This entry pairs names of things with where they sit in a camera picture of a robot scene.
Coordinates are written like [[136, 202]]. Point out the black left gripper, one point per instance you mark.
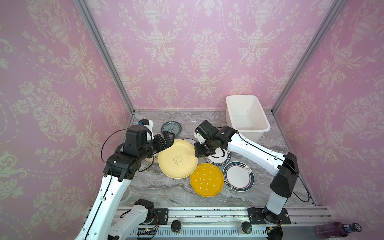
[[162, 145]]

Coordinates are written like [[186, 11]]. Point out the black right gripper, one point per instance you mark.
[[198, 151]]

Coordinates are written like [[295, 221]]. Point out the white plate green text rim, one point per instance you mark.
[[220, 157]]

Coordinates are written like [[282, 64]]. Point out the large pale yellow plate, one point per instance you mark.
[[178, 161]]

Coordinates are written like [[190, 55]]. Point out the yellow polka dot plate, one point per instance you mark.
[[207, 180]]

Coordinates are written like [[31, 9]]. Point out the white plate green red rim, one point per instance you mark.
[[238, 176]]

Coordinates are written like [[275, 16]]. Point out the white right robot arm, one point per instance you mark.
[[284, 168]]

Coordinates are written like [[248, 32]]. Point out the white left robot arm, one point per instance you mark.
[[120, 169]]

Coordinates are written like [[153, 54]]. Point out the white plastic bin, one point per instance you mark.
[[245, 114]]

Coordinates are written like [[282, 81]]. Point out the cream plate with leaf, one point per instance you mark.
[[153, 159]]

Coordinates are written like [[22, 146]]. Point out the small dark green plate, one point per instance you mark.
[[172, 127]]

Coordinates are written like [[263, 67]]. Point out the purple drink bottle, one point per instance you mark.
[[337, 230]]

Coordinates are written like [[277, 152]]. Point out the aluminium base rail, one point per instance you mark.
[[204, 223]]

